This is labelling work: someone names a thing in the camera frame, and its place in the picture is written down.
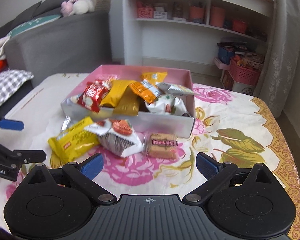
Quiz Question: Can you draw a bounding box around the gold wafer bar packet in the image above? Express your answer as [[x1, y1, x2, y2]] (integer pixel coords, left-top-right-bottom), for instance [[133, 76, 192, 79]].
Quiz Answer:
[[113, 87, 140, 116]]

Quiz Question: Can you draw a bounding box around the pink snack box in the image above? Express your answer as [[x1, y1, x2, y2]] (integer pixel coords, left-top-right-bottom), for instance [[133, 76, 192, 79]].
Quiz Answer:
[[61, 65, 195, 138]]

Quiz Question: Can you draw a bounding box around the red small basket on shelf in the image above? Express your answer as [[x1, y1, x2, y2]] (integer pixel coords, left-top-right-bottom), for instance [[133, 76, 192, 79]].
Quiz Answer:
[[232, 19, 248, 34]]

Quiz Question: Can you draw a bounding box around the blue storage box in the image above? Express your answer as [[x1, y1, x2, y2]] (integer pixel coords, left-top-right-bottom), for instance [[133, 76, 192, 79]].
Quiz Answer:
[[218, 47, 235, 65]]

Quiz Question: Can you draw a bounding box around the orange silver snack packet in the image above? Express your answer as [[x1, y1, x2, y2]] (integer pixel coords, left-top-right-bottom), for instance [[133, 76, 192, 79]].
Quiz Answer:
[[129, 80, 163, 104]]

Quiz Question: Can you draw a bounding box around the pink cup left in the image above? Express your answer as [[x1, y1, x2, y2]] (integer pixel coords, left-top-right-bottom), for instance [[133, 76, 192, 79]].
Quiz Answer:
[[189, 6, 205, 23]]

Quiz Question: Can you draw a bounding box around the pink plastic basket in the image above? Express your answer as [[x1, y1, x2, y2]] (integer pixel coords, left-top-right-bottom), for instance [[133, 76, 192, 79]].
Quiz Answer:
[[229, 59, 260, 86]]

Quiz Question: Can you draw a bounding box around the yellow cake packet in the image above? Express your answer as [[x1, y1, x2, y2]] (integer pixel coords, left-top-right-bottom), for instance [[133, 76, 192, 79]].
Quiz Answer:
[[140, 72, 167, 85], [100, 79, 135, 108]]

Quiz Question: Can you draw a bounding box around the white bookshelf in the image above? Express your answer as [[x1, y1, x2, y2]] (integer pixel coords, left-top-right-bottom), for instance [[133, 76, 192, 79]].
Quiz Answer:
[[122, 0, 274, 75]]

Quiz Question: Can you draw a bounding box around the teal cushion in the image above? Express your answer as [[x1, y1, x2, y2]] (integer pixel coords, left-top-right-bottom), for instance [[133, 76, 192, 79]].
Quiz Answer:
[[7, 15, 61, 37]]

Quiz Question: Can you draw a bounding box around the white nut snack packet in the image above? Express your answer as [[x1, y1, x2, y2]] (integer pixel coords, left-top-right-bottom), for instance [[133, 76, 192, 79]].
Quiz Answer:
[[145, 94, 187, 116]]

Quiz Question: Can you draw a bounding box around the pink white plush toy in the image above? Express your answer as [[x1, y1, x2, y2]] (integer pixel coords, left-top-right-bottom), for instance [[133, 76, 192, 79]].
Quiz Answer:
[[61, 0, 95, 17]]

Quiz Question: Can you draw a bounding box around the white lace curtain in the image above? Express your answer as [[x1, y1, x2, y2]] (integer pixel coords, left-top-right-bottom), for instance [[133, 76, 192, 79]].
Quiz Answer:
[[253, 0, 300, 118]]

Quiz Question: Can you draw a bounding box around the yellow snack packet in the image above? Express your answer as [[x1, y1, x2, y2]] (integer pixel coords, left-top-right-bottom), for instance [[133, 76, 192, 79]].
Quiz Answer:
[[47, 116, 100, 164]]

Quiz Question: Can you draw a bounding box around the yellow cake packet back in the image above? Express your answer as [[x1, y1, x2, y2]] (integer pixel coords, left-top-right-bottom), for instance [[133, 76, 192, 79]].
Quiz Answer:
[[140, 72, 167, 85]]

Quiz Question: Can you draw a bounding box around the white printed storage box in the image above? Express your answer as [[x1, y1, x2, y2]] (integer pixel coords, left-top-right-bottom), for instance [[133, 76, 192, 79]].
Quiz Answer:
[[221, 70, 255, 95]]

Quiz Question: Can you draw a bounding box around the brown wafer biscuit packet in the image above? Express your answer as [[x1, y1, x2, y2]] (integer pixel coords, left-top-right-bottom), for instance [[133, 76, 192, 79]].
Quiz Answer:
[[144, 133, 178, 160]]

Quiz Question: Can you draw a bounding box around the grey checked pillow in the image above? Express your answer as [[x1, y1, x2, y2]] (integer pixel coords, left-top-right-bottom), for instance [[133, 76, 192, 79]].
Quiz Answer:
[[0, 69, 34, 106]]

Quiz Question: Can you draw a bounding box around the pink cup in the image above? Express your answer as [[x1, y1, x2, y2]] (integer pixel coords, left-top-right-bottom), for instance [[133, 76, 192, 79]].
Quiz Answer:
[[189, 6, 205, 23], [209, 6, 225, 28]]

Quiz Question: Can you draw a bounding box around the pink cup right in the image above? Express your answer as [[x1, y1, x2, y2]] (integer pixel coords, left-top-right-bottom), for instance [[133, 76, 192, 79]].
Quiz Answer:
[[209, 6, 225, 28]]

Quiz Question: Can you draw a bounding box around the yellow cake packet middle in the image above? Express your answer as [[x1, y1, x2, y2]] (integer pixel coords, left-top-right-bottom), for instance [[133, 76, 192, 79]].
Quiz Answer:
[[100, 79, 135, 108]]

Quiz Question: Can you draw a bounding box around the floral tablecloth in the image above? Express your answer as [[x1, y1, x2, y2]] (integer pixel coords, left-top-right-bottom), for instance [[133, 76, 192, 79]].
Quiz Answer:
[[0, 74, 300, 239]]

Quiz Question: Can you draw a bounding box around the red strawberry snack packet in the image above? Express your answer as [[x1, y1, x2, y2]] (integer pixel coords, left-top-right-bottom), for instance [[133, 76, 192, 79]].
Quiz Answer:
[[77, 85, 110, 113]]

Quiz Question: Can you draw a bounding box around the red white candy packet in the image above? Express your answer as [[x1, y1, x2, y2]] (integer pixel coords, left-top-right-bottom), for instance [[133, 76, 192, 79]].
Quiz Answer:
[[87, 78, 113, 90]]

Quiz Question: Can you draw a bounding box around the pink lattice basket on shelf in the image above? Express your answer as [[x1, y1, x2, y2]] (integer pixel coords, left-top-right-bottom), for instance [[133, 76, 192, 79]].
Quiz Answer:
[[138, 7, 154, 18]]

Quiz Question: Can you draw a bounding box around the silver grey snack packet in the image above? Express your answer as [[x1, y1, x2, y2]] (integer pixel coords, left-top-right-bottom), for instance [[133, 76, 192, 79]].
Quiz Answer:
[[157, 82, 195, 96]]

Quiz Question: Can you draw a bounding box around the white peach snack bag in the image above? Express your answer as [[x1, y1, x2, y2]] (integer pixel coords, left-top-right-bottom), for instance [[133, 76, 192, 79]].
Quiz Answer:
[[84, 119, 143, 158]]

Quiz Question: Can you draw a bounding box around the white blue pastry packet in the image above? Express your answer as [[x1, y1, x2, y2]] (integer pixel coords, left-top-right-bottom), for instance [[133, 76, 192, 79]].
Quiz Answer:
[[62, 94, 80, 105]]

